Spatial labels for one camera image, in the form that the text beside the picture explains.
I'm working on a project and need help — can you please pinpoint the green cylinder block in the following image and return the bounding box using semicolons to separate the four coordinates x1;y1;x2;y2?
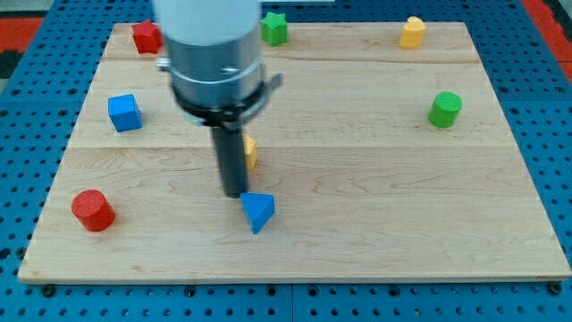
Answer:
428;91;463;128

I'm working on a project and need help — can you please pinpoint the blue triangle block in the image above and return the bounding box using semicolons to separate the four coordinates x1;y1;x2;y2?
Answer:
240;192;275;234

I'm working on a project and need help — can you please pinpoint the red cylinder block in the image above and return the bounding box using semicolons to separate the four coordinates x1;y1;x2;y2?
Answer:
71;190;115;232

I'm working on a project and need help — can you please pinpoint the yellow hexagon block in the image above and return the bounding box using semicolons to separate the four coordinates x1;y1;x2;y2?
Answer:
243;134;257;170

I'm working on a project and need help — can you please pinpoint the light wooden board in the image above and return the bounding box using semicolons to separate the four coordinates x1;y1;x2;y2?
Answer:
19;22;571;284

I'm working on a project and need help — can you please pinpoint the green star block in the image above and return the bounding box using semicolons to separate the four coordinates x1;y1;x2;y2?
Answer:
260;13;289;47

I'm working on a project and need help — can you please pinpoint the red star block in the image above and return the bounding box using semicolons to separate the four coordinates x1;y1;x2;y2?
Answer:
131;20;164;54

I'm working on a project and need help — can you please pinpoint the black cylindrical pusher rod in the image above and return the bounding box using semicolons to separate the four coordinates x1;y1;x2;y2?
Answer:
211;128;248;199

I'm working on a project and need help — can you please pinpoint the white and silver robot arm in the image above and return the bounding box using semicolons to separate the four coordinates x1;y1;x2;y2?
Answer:
152;0;282;131

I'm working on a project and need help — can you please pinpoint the blue cube block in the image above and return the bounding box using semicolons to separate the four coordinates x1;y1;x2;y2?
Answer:
107;94;143;132

